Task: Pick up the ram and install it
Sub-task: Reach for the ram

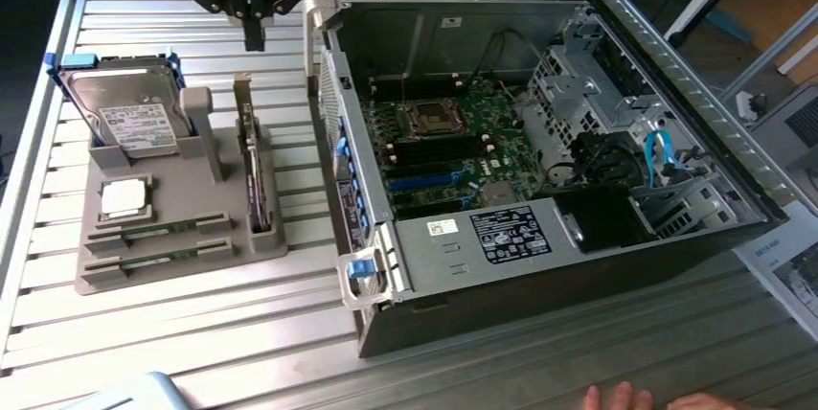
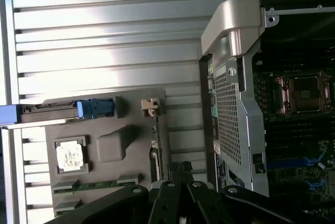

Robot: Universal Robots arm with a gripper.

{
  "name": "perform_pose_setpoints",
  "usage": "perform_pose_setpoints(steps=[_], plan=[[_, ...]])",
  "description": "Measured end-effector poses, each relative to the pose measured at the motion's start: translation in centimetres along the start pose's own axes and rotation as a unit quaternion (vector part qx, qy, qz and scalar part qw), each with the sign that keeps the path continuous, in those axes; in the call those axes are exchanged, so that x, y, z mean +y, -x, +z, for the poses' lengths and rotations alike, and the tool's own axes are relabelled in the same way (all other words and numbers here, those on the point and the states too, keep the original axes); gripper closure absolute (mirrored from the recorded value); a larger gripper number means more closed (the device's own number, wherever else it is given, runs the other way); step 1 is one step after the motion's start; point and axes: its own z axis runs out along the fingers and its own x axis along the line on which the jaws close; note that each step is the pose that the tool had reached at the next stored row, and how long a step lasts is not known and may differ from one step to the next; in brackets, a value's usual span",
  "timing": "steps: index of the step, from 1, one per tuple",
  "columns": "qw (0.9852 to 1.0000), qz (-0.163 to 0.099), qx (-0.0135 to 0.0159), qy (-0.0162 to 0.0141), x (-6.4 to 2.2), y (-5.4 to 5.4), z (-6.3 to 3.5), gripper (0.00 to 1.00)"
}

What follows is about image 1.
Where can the black RAM slot bank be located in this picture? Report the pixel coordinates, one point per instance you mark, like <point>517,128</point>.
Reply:
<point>434,149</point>

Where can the green RAM stick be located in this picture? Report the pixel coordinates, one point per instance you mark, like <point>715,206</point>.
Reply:
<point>154,259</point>
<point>161,229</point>

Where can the person's right hand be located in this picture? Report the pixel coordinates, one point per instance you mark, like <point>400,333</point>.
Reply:
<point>617,396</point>

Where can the person's left hand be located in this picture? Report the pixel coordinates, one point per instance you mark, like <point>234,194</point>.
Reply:
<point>700,403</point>

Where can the hard disk with blue caddy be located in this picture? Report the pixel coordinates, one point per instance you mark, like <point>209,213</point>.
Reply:
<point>129,108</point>

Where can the CPU socket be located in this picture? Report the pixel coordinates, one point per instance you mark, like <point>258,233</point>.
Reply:
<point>430,117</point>

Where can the graphics card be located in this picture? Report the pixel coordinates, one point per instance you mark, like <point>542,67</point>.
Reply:
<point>253,161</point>

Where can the grey parts rack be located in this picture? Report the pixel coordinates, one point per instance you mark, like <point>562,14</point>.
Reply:
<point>191,199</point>

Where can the silver CPU chip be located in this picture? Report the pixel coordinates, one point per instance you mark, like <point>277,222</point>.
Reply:
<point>123,198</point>

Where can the green motherboard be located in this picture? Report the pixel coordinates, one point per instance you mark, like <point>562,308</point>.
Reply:
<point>486,151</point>

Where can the blue expansion slot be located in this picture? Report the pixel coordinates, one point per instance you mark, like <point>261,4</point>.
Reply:
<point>428,183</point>

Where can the silver disk bay cage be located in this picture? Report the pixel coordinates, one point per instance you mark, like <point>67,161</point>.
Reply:
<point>569,98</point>

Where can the black expansion slot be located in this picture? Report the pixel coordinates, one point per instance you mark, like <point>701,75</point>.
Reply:
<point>429,208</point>

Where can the grey power supply unit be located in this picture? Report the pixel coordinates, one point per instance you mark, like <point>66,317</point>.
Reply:
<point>473,242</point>

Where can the black fan shroud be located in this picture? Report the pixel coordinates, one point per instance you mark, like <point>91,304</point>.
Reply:
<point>604,216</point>

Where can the white power strip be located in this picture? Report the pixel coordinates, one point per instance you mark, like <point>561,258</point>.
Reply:
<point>749,104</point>

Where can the black open PC case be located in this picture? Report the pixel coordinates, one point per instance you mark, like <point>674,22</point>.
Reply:
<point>550,295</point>

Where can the grey computer box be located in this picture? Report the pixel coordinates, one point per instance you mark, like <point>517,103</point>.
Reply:
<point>789,122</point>

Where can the light blue grey object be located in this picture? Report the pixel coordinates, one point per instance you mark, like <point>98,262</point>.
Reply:
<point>115,393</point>

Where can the printed paper sheet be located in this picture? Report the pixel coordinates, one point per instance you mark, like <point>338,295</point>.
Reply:
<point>787,266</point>

